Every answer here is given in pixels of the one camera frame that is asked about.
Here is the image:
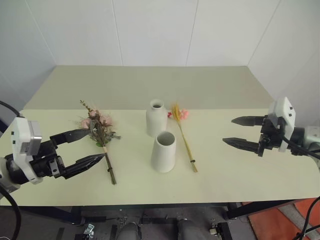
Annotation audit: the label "white wide-mouth tapered vase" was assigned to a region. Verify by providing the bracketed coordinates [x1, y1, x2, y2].
[150, 130, 177, 174]

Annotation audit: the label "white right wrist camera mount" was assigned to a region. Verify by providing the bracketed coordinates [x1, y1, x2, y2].
[267, 96, 297, 153]

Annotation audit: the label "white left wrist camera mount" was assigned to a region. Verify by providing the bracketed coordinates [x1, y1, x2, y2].
[10, 116, 44, 186]

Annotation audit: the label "silver caster wheel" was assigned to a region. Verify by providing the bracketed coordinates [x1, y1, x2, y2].
[208, 221, 220, 236]
[83, 223, 96, 236]

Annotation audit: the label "dark grey rounded shape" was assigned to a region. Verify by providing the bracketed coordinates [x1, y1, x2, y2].
[175, 217, 200, 240]
[118, 221, 141, 240]

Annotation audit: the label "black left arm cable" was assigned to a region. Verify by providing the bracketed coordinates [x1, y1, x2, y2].
[0, 100, 26, 240]

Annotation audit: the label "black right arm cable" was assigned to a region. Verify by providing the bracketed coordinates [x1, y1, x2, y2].
[281, 137, 320, 240]

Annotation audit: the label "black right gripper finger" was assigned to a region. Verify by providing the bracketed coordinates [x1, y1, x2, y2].
[222, 137, 261, 155]
[230, 115, 266, 128]

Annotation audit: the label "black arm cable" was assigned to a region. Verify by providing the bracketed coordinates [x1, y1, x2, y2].
[281, 137, 320, 240]
[0, 100, 26, 240]

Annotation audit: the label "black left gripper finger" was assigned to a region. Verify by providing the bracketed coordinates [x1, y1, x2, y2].
[63, 154, 105, 181]
[49, 128, 93, 150]

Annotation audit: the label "black table frame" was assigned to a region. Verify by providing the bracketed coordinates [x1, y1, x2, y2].
[0, 198, 320, 226]

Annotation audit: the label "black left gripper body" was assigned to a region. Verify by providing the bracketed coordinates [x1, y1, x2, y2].
[29, 139, 67, 180]

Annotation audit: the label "orange floor mat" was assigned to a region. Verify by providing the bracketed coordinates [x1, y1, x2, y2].
[246, 198, 320, 240]

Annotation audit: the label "pink flower bouquet green leaves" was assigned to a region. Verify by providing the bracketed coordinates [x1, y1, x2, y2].
[74, 99, 122, 186]

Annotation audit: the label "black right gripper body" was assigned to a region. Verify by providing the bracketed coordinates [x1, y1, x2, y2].
[257, 114, 289, 158]

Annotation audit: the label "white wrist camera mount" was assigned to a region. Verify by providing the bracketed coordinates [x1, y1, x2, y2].
[10, 116, 44, 186]
[267, 96, 297, 153]

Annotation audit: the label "yellow wheat and pink flower bunch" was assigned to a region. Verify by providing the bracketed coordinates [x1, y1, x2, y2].
[167, 101, 199, 174]

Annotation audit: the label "white narrow-neck bottle vase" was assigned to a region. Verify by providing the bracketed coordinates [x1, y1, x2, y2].
[145, 98, 169, 138]

